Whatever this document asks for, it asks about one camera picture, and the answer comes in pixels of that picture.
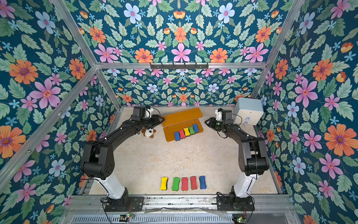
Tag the blue eraser bottom shelf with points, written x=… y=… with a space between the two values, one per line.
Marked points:
x=177 y=136
x=195 y=128

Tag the black wall hook rack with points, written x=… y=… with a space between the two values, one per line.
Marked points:
x=174 y=66

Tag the green eraser top shelf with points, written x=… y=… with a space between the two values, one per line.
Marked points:
x=175 y=184

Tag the yellow eraser top shelf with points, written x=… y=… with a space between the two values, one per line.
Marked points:
x=164 y=181

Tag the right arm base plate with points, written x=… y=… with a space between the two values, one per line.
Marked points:
x=233 y=203

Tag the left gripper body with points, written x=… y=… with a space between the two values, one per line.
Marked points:
x=149 y=122

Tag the aluminium front rail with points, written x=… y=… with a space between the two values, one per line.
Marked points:
x=182 y=209

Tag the yellow eraser bottom shelf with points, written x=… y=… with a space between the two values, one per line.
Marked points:
x=186 y=131

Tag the red eraser shelf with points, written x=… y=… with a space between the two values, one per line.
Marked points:
x=184 y=185
x=182 y=134
x=193 y=181

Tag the green eraser bottom shelf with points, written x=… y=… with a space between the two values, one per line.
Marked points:
x=191 y=130

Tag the wooden two-tier shelf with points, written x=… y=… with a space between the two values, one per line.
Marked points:
x=180 y=120

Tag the yellow eraser shelf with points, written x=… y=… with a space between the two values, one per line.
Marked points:
x=164 y=181
x=186 y=131

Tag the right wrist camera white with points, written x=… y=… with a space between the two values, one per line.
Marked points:
x=218 y=113

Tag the blue eraser shelf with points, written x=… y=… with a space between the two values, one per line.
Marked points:
x=177 y=136
x=202 y=180
x=195 y=128

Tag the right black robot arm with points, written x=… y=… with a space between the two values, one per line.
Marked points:
x=252 y=156

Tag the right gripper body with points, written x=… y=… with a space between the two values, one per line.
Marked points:
x=212 y=123

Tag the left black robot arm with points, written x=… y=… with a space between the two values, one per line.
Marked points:
x=98 y=158

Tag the green eraser shelf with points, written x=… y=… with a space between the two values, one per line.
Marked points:
x=191 y=130
x=175 y=184

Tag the red eraser top shelf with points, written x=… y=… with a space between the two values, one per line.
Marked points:
x=193 y=181
x=184 y=185

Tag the brown white plush toy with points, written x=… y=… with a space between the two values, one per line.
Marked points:
x=149 y=133

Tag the light blue drawer cabinet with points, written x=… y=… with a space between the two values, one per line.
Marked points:
x=248 y=111

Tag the red eraser bottom shelf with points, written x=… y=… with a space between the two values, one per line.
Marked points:
x=182 y=134

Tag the blue eraser top shelf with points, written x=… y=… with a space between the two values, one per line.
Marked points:
x=202 y=180

